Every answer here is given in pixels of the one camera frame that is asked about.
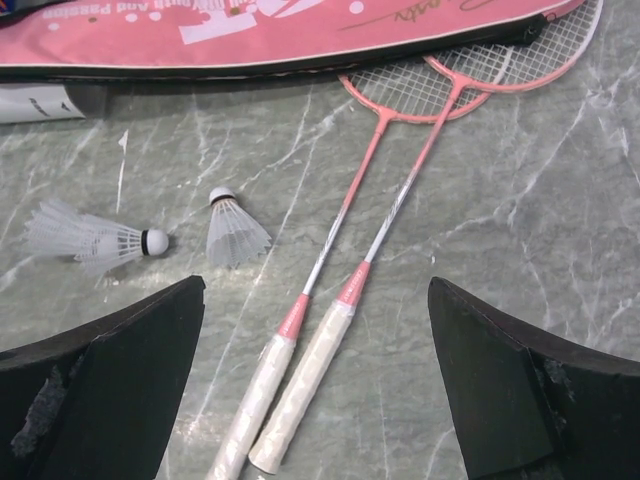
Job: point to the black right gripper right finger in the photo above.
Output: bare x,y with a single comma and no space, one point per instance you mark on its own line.
527,404

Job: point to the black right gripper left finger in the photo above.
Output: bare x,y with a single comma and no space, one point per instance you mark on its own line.
100,401

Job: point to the white shuttlecock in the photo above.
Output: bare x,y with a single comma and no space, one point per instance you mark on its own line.
57,229
234,236

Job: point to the white shuttlecock tube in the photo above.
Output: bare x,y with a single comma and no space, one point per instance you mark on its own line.
30,102

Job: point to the pink racket bag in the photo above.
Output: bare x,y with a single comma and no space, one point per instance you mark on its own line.
102,41

